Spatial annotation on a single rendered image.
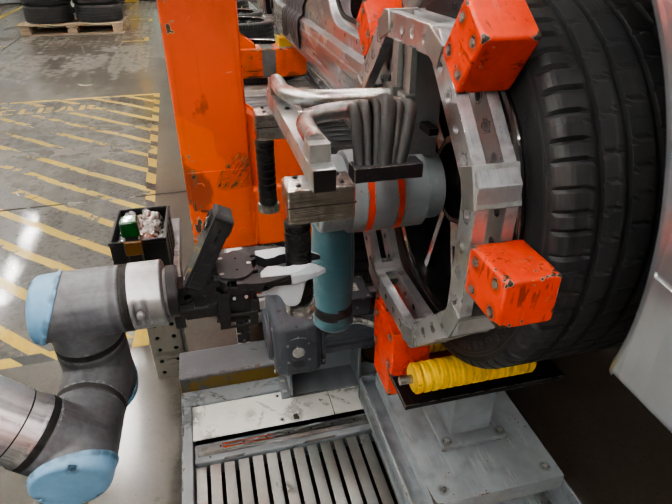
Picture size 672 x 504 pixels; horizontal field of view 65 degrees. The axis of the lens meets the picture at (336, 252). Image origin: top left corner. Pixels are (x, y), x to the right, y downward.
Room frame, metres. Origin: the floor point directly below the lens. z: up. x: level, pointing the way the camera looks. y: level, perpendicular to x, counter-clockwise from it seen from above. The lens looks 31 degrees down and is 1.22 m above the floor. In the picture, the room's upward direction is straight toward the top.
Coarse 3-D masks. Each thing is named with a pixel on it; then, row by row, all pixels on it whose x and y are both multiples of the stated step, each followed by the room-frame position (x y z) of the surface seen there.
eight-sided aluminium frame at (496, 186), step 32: (384, 32) 0.94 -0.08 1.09; (416, 32) 0.81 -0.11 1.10; (448, 32) 0.74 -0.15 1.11; (384, 64) 1.07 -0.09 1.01; (448, 96) 0.70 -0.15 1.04; (480, 96) 0.69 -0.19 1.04; (448, 128) 0.68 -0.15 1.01; (480, 128) 0.68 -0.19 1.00; (480, 160) 0.61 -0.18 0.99; (512, 160) 0.62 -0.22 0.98; (480, 192) 0.58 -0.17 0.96; (512, 192) 0.60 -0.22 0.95; (480, 224) 0.59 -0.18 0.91; (512, 224) 0.60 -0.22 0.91; (384, 288) 0.88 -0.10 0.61; (416, 288) 0.87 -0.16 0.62; (416, 320) 0.77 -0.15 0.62; (448, 320) 0.61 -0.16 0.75; (480, 320) 0.59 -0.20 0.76
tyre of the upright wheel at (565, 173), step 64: (448, 0) 0.91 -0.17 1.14; (576, 0) 0.76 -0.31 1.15; (640, 0) 0.78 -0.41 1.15; (576, 64) 0.66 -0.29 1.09; (640, 64) 0.69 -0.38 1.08; (576, 128) 0.60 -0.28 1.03; (640, 128) 0.62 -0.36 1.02; (576, 192) 0.57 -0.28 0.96; (640, 192) 0.59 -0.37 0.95; (576, 256) 0.56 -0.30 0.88; (640, 256) 0.58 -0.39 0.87; (576, 320) 0.57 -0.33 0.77
